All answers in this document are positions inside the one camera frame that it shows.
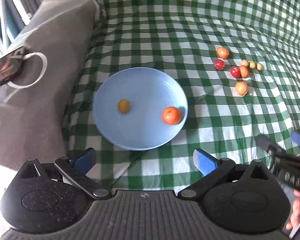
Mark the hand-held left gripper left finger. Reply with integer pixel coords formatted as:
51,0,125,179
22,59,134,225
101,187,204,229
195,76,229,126
17,148,112,201

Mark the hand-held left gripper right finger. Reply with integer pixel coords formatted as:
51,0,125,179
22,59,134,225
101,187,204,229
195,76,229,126
178,149,269,201

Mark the light blue plate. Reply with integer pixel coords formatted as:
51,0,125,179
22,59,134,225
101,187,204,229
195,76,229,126
92,67,189,151

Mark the person's right hand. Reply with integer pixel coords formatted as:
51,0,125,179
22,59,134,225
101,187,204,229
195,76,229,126
286,191,300,231

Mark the orange tangerine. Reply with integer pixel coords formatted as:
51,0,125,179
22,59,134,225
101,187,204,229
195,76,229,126
162,106,182,125

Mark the orange-yellow round fruit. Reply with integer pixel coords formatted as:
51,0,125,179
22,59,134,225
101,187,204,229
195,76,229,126
235,81,249,96

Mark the small yellow kumquat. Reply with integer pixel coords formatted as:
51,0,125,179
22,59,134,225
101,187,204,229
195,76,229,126
118,99,131,114

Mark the orange-red round fruit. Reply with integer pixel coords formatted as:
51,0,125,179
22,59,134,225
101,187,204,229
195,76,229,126
216,47,230,59

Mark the grey cloth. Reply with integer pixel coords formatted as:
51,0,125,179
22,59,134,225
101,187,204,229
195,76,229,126
0,0,108,172

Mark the black smartphone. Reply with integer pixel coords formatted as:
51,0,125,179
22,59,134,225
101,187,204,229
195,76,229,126
0,45,27,92

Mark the green white checked cloth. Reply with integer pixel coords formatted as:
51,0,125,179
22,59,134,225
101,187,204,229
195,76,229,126
61,0,300,191

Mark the white ring phone stand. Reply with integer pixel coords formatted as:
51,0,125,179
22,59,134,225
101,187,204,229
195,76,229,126
8,52,48,89

